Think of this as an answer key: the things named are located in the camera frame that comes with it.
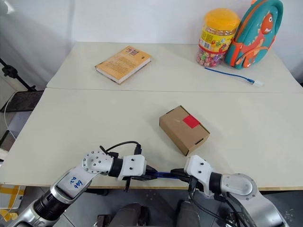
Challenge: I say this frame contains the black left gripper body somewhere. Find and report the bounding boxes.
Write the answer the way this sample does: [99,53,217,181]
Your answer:
[122,165,152,192]

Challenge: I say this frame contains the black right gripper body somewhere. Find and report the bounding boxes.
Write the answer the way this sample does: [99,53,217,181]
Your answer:
[181,167,205,194]

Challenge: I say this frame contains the blue pen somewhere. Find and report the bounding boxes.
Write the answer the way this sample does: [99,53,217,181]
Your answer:
[153,171,177,179]

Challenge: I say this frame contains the brown cardboard box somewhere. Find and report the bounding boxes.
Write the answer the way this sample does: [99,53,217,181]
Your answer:
[159,105,211,157]

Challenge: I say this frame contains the red tape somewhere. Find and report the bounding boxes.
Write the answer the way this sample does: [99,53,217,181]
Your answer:
[182,115,201,130]

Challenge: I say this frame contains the dark rounded shape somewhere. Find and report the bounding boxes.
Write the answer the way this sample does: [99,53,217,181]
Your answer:
[177,200,200,227]
[110,202,150,227]

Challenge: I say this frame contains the dark brown block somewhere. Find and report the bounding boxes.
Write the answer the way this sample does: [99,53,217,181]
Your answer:
[98,214,111,227]

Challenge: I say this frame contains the orange book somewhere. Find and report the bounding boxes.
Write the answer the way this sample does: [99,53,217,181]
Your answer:
[94,45,152,85]

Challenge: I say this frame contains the yellow-lidded candy jar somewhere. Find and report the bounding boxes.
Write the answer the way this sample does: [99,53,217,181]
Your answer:
[195,8,241,68]

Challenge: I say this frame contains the black mat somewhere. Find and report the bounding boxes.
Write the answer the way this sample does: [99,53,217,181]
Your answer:
[0,90,45,112]

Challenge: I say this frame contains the teal dinosaur backpack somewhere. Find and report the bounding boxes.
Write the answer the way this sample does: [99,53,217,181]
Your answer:
[224,0,284,70]

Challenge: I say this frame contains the black tripod stand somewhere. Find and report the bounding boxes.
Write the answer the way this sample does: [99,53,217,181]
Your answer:
[0,58,36,92]

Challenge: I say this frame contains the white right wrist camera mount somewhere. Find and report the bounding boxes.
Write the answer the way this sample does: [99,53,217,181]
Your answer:
[184,155,214,197]

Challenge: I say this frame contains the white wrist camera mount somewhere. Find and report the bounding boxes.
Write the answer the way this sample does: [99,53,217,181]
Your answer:
[184,155,214,197]
[117,154,147,182]

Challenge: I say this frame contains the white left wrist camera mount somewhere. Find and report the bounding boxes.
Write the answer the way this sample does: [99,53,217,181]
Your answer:
[117,154,147,182]

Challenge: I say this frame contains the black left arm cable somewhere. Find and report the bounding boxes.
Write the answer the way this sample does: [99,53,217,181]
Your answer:
[99,140,143,158]

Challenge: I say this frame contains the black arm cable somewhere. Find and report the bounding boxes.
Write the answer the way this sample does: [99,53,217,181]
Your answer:
[188,184,251,227]
[99,140,143,158]

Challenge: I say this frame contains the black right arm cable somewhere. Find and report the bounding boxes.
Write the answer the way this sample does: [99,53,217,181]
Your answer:
[188,184,251,227]

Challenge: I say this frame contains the blue cable with white plug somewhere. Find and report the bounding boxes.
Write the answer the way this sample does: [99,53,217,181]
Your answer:
[204,67,265,87]

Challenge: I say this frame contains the thin white cable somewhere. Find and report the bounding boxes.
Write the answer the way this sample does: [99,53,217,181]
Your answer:
[3,94,18,140]

